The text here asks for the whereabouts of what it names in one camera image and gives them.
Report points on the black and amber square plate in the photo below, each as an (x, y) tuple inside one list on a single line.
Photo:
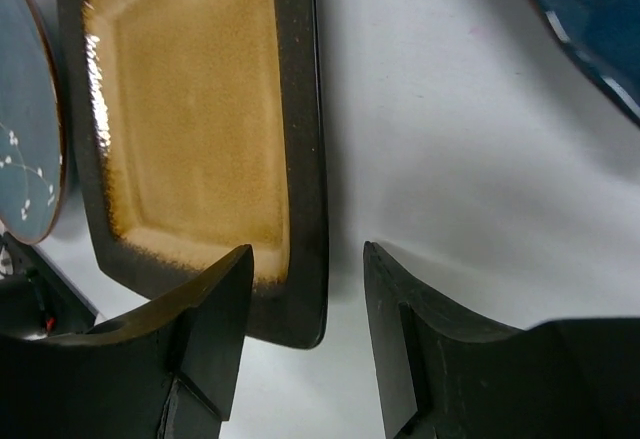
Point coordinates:
[(197, 127)]

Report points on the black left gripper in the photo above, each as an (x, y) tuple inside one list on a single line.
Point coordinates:
[(37, 301)]

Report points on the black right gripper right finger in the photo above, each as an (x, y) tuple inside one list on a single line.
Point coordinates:
[(445, 371)]

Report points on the blue-grey blossom round plate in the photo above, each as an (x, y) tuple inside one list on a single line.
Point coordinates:
[(34, 153)]

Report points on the dark blue leaf-shaped dish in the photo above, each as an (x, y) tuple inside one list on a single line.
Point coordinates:
[(601, 37)]

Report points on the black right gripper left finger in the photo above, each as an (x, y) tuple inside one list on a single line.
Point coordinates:
[(167, 369)]

